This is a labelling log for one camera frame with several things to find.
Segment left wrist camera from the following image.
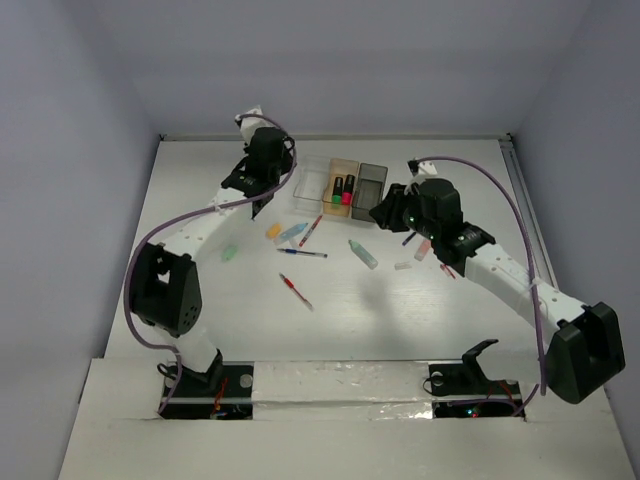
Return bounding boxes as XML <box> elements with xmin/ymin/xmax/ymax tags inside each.
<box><xmin>234</xmin><ymin>105</ymin><xmax>269</xmax><ymax>145</ymax></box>

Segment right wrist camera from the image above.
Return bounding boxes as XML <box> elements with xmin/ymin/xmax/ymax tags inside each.
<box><xmin>407</xmin><ymin>159</ymin><xmax>438</xmax><ymax>184</ymax></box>

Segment clear plastic container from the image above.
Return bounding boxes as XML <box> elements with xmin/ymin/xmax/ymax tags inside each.
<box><xmin>292</xmin><ymin>155</ymin><xmax>330</xmax><ymax>214</ymax></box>

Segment green eraser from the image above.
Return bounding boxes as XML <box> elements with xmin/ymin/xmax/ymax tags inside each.
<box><xmin>221</xmin><ymin>245</ymin><xmax>237</xmax><ymax>262</ymax></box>

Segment dark purple pen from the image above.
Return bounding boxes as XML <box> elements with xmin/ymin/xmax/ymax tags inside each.
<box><xmin>401</xmin><ymin>231</ymin><xmax>417</xmax><ymax>246</ymax></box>

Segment pink highlighter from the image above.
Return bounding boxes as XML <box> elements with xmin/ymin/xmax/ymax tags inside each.
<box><xmin>341</xmin><ymin>175</ymin><xmax>355</xmax><ymax>206</ymax></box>

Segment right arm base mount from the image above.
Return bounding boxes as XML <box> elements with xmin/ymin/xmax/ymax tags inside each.
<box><xmin>422</xmin><ymin>339</ymin><xmax>524</xmax><ymax>419</ymax></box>

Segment orange plastic container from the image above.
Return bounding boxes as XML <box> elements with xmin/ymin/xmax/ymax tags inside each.
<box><xmin>322</xmin><ymin>158</ymin><xmax>359</xmax><ymax>217</ymax></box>

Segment blue glue tube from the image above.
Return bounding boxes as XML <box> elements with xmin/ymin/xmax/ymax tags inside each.
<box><xmin>274</xmin><ymin>222</ymin><xmax>308</xmax><ymax>245</ymax></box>

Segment dark grey plastic container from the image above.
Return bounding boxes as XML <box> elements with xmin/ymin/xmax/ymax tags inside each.
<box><xmin>351</xmin><ymin>163</ymin><xmax>388</xmax><ymax>223</ymax></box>

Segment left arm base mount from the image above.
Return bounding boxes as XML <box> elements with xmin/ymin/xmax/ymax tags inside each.
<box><xmin>160</xmin><ymin>363</ymin><xmax>254</xmax><ymax>420</ymax></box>

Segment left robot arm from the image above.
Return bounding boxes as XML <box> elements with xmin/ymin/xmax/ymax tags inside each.
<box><xmin>126</xmin><ymin>126</ymin><xmax>295</xmax><ymax>395</ymax></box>

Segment orange glue tube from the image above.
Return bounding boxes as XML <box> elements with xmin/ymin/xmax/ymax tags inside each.
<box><xmin>414</xmin><ymin>239</ymin><xmax>431</xmax><ymax>262</ymax></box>

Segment green highlighter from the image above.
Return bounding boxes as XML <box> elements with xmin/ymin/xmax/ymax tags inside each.
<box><xmin>331</xmin><ymin>176</ymin><xmax>344</xmax><ymax>205</ymax></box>

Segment green glue tube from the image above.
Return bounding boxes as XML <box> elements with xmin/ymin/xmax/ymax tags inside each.
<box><xmin>348</xmin><ymin>239</ymin><xmax>378</xmax><ymax>270</ymax></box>

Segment red patterned pen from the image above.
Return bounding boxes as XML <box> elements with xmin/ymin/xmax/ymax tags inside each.
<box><xmin>298</xmin><ymin>214</ymin><xmax>324</xmax><ymax>248</ymax></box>

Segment red gel pen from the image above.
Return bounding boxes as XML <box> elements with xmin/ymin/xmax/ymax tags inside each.
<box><xmin>279</xmin><ymin>273</ymin><xmax>314</xmax><ymax>311</ymax></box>

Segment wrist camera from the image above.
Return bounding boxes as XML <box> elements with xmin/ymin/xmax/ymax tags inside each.
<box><xmin>407</xmin><ymin>159</ymin><xmax>438</xmax><ymax>184</ymax></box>
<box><xmin>234</xmin><ymin>105</ymin><xmax>269</xmax><ymax>145</ymax></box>

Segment blue gel pen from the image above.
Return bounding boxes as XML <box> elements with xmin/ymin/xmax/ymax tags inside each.
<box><xmin>276</xmin><ymin>248</ymin><xmax>328</xmax><ymax>259</ymax></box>

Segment small red pen cap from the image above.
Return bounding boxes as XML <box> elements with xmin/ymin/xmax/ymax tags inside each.
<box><xmin>440</xmin><ymin>264</ymin><xmax>456</xmax><ymax>280</ymax></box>

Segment aluminium rail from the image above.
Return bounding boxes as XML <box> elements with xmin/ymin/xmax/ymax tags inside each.
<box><xmin>499</xmin><ymin>139</ymin><xmax>579</xmax><ymax>356</ymax></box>

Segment orange eraser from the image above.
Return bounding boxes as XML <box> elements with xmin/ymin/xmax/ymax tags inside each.
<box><xmin>266</xmin><ymin>224</ymin><xmax>282</xmax><ymax>239</ymax></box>

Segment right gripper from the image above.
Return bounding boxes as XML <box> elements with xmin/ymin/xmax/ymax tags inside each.
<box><xmin>368</xmin><ymin>183</ymin><xmax>439</xmax><ymax>241</ymax></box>

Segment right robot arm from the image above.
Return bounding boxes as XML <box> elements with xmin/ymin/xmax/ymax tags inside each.
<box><xmin>370</xmin><ymin>178</ymin><xmax>626</xmax><ymax>404</ymax></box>

